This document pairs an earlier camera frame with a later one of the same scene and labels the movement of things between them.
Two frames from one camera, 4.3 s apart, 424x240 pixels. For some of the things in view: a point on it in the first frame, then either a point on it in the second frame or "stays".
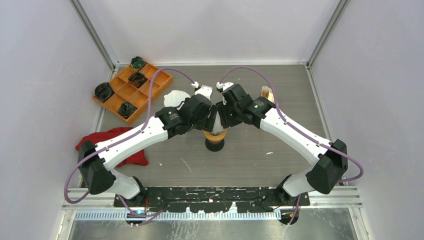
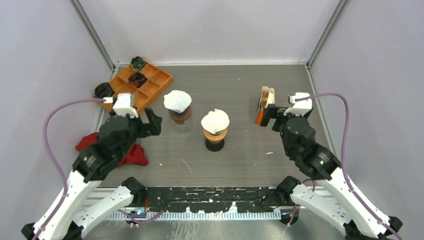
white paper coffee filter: (174, 98) stays
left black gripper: (210, 120) -> (153, 127)
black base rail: (208, 199) stays
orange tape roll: (215, 137) stays
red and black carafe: (214, 147) stays
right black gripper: (226, 122) -> (271, 111)
